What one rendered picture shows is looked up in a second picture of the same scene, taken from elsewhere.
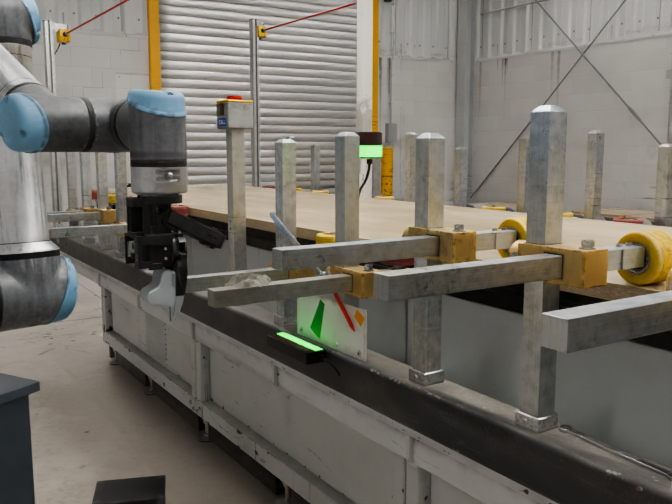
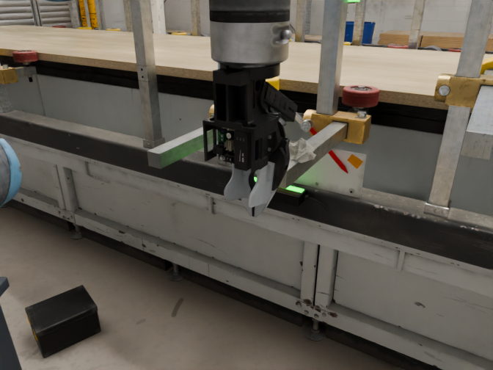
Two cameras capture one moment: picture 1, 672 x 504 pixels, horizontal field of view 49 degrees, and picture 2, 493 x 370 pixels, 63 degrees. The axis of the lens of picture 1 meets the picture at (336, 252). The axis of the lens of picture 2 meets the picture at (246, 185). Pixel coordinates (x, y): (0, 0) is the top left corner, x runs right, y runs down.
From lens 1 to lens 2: 0.92 m
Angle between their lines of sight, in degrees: 31
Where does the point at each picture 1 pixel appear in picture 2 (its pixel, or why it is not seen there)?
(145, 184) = (257, 50)
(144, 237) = (258, 128)
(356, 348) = (347, 186)
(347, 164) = (342, 9)
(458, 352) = (389, 169)
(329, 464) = (224, 249)
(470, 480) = (479, 283)
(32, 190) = not seen: outside the picture
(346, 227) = (335, 76)
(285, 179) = not seen: hidden behind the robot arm
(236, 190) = (146, 37)
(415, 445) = (407, 258)
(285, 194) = not seen: hidden behind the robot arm
